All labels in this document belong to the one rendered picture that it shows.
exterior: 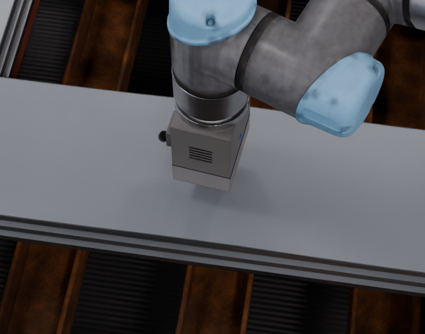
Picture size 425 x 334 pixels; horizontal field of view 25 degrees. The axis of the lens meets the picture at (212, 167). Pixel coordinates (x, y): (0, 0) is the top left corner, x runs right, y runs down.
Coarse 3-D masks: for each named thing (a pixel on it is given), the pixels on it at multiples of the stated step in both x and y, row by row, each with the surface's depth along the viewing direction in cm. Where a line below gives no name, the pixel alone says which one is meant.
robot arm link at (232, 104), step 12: (180, 96) 91; (192, 96) 90; (228, 96) 89; (240, 96) 91; (180, 108) 93; (192, 108) 91; (204, 108) 91; (216, 108) 90; (228, 108) 91; (240, 108) 93; (204, 120) 92; (216, 120) 92
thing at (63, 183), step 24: (72, 96) 113; (96, 96) 113; (120, 96) 113; (48, 120) 112; (72, 120) 112; (96, 120) 111; (48, 144) 110; (72, 144) 110; (96, 144) 110; (48, 168) 108; (72, 168) 108; (96, 168) 108; (24, 192) 107; (48, 192) 107; (72, 192) 107; (96, 192) 107; (24, 216) 105; (48, 216) 105; (72, 216) 105
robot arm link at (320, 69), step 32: (320, 0) 84; (352, 0) 83; (256, 32) 82; (288, 32) 82; (320, 32) 81; (352, 32) 82; (384, 32) 85; (256, 64) 82; (288, 64) 81; (320, 64) 80; (352, 64) 80; (256, 96) 84; (288, 96) 81; (320, 96) 80; (352, 96) 79; (320, 128) 83; (352, 128) 82
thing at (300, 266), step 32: (32, 0) 123; (0, 64) 117; (0, 224) 106; (32, 224) 106; (64, 224) 105; (160, 256) 105; (192, 256) 105; (224, 256) 104; (256, 256) 104; (288, 256) 103; (384, 288) 103; (416, 288) 103
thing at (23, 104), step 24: (0, 96) 113; (24, 96) 113; (48, 96) 113; (0, 120) 112; (24, 120) 112; (0, 144) 110; (24, 144) 110; (0, 168) 108; (24, 168) 108; (0, 192) 107
